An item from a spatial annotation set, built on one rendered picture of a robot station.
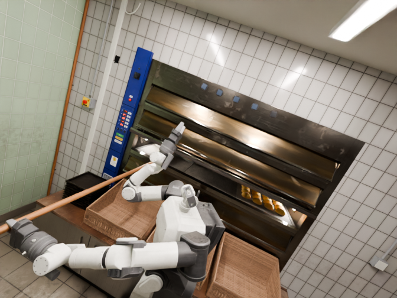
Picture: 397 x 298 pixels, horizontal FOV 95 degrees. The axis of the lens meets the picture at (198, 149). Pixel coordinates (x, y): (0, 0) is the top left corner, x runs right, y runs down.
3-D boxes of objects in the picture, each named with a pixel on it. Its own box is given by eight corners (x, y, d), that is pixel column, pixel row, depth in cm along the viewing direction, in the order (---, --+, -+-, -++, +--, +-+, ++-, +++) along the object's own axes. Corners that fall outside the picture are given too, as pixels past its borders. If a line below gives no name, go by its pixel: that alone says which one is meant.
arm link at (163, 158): (166, 148, 118) (156, 163, 117) (157, 141, 109) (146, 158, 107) (178, 155, 113) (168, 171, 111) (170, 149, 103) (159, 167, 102)
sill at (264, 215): (133, 151, 201) (134, 148, 200) (293, 230, 174) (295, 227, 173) (130, 152, 195) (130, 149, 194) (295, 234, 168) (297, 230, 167)
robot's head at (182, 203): (188, 199, 99) (194, 185, 97) (193, 211, 90) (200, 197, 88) (177, 197, 96) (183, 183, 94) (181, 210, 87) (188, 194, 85)
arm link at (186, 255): (170, 265, 76) (201, 262, 81) (175, 280, 68) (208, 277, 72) (174, 237, 77) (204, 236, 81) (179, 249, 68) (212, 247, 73)
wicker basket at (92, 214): (117, 198, 206) (123, 177, 200) (160, 221, 199) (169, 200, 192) (80, 222, 160) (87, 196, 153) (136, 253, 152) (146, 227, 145)
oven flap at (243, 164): (138, 126, 187) (147, 109, 189) (312, 207, 160) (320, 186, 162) (136, 125, 183) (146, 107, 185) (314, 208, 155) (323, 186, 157)
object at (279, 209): (241, 178, 247) (243, 174, 246) (275, 194, 240) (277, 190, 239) (240, 196, 189) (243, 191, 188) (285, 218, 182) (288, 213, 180)
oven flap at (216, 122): (146, 102, 181) (154, 84, 183) (329, 182, 154) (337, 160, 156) (144, 100, 177) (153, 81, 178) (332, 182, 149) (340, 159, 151)
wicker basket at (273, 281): (213, 251, 188) (224, 230, 181) (265, 278, 180) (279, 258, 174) (204, 296, 141) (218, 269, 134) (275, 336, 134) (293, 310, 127)
